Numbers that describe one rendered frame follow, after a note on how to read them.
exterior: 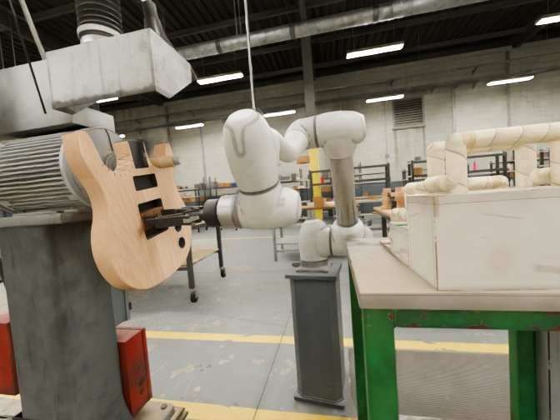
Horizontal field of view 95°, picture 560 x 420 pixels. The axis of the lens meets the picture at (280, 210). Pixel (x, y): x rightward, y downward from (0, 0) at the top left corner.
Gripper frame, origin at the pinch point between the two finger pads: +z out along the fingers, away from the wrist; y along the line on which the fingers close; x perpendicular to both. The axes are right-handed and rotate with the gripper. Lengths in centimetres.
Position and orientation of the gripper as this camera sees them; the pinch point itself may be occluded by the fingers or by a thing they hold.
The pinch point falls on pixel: (155, 217)
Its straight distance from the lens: 81.0
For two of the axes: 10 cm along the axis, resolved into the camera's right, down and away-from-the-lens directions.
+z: -9.8, 0.8, 2.0
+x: -1.2, -9.7, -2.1
